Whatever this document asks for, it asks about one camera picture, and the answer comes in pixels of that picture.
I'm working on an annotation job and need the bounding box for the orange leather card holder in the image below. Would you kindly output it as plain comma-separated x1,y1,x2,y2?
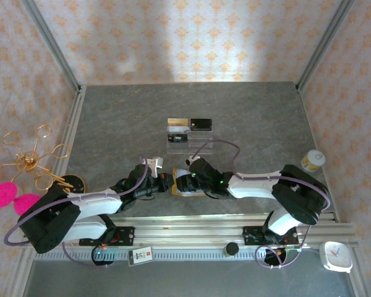
171,166,207,197

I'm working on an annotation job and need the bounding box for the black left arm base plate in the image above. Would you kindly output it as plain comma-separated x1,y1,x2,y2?
79,226,135,248

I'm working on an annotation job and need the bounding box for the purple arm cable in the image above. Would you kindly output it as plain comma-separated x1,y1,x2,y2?
4,153,151,270
188,140,331,269

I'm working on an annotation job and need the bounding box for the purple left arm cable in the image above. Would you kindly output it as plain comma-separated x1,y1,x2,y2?
4,153,151,270

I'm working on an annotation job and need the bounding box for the small yellow-labelled jar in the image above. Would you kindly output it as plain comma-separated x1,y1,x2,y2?
301,149,326,172

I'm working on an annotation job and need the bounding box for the grey aluminium corner post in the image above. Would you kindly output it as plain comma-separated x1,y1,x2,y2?
296,0,356,93
20,0,83,93

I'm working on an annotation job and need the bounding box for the aluminium side rail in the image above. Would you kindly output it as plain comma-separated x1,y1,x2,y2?
51,85,87,177

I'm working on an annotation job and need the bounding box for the gold wire stand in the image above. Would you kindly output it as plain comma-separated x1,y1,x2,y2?
0,124,74,191

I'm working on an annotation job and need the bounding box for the white square clock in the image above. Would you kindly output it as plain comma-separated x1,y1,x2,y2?
319,241,354,273

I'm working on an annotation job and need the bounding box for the white number tag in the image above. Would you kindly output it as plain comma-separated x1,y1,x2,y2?
128,246,155,267

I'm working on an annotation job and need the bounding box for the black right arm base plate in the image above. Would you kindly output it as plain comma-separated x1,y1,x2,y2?
242,225,299,246

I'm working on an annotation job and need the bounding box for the pink fuzzy ball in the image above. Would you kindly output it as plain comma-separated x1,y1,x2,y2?
0,181,19,209
14,193,43,217

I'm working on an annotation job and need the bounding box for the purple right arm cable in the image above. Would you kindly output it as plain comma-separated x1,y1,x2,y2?
188,140,331,269

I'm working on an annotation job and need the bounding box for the clear acrylic card stand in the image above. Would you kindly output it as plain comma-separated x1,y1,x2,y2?
166,123,213,155

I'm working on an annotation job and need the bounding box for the black round knob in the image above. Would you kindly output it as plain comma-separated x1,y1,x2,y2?
224,243,241,257

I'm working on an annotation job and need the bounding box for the aluminium mounting rail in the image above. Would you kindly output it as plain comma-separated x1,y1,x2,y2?
20,215,358,250

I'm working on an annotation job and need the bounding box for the black round grommet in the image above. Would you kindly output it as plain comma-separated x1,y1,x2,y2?
92,247,116,267
263,247,288,267

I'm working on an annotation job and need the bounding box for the black card gold vip print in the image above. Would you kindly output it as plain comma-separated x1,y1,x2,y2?
190,118,213,131

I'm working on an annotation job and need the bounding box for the grey perforated cable duct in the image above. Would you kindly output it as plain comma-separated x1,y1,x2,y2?
33,249,322,261

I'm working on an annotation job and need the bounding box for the black gold round base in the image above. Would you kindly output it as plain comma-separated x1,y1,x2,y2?
60,174,87,195

